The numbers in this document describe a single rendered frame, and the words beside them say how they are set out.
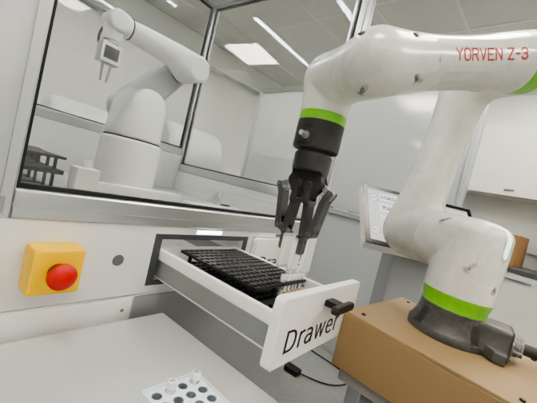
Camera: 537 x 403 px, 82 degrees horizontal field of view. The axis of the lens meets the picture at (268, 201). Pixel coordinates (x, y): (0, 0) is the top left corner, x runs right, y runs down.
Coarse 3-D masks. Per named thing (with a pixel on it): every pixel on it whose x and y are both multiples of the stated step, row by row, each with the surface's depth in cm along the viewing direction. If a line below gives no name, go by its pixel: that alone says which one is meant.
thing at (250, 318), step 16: (160, 256) 66; (176, 256) 65; (256, 256) 82; (160, 272) 65; (176, 272) 62; (192, 272) 60; (176, 288) 62; (192, 288) 59; (208, 288) 56; (224, 288) 54; (304, 288) 72; (208, 304) 56; (224, 304) 53; (240, 304) 52; (256, 304) 50; (272, 304) 67; (224, 320) 53; (240, 320) 51; (256, 320) 49; (256, 336) 48
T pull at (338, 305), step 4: (328, 300) 54; (332, 300) 55; (336, 300) 55; (324, 304) 54; (328, 304) 54; (332, 304) 54; (336, 304) 53; (340, 304) 54; (344, 304) 54; (348, 304) 55; (352, 304) 56; (332, 308) 51; (336, 308) 51; (340, 308) 52; (344, 308) 53; (348, 308) 54; (352, 308) 56; (332, 312) 51; (336, 312) 51; (340, 312) 52; (344, 312) 53; (336, 316) 51
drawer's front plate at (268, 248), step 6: (258, 240) 89; (264, 240) 91; (270, 240) 93; (276, 240) 96; (252, 246) 90; (258, 246) 89; (264, 246) 91; (270, 246) 94; (276, 246) 96; (306, 246) 111; (252, 252) 89; (258, 252) 90; (264, 252) 92; (270, 252) 94; (276, 252) 97; (264, 258) 93; (270, 258) 95; (276, 258) 98; (300, 258) 110; (300, 264) 110
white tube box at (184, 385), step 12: (180, 384) 42; (192, 384) 42; (204, 384) 43; (144, 396) 38; (156, 396) 39; (168, 396) 39; (180, 396) 39; (192, 396) 41; (204, 396) 40; (216, 396) 41
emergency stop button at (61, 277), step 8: (64, 264) 46; (56, 272) 45; (64, 272) 46; (72, 272) 47; (48, 280) 45; (56, 280) 45; (64, 280) 46; (72, 280) 47; (56, 288) 45; (64, 288) 46
